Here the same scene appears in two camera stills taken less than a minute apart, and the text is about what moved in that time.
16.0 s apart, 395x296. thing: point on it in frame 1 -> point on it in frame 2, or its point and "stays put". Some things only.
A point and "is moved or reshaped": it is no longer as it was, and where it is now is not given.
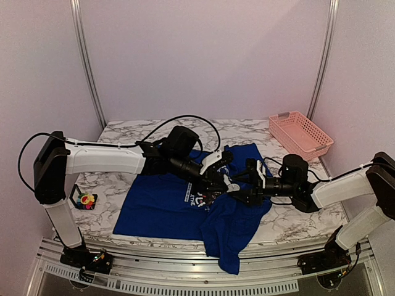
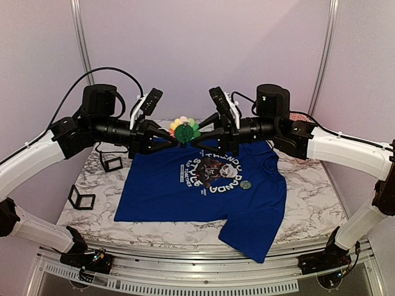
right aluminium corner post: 329,41 stays put
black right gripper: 255,187 -> 230,136
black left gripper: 211,177 -> 142,139
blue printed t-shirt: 188,206 is moved or reshaped
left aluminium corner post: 89,71 stays put
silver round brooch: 232,187 is moved or reshaped
